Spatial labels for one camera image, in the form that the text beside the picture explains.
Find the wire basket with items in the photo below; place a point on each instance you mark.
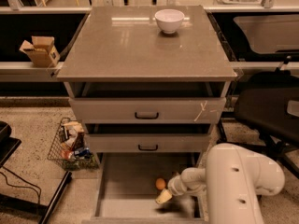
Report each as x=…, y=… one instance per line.
x=68, y=149

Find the grey top drawer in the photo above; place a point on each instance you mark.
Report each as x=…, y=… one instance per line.
x=142, y=102

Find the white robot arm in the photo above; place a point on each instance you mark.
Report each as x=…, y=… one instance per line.
x=234, y=177

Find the grey bottom drawer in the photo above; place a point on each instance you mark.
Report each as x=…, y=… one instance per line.
x=127, y=190

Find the white ceramic bowl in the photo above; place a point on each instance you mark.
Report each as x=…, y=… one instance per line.
x=169, y=20

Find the orange fruit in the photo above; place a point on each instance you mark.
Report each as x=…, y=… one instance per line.
x=160, y=183

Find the grey drawer cabinet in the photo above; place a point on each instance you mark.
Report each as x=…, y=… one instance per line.
x=124, y=44

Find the black table stand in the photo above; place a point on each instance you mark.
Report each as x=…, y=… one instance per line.
x=8, y=145

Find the black office chair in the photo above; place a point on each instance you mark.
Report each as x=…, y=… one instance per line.
x=269, y=105

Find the open cardboard box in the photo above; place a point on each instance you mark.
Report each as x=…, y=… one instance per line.
x=41, y=51

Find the grey middle drawer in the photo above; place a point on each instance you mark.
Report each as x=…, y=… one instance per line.
x=148, y=137

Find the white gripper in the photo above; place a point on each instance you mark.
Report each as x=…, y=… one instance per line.
x=177, y=185

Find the grey drawer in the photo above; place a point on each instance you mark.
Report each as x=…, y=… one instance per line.
x=127, y=190
x=142, y=102
x=148, y=137

